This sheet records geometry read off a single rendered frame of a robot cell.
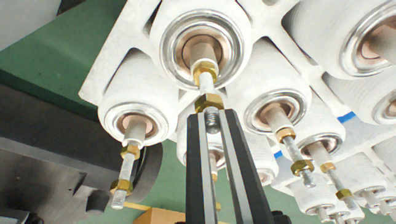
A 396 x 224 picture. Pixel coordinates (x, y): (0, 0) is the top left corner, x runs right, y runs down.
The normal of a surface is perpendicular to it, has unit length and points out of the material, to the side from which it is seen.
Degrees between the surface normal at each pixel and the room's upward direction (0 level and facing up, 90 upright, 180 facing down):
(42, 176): 0
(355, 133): 90
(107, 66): 0
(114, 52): 0
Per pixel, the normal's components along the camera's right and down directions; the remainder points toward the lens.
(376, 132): -0.77, -0.43
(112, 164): 0.62, -0.59
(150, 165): 0.58, -0.29
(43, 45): 0.05, 0.68
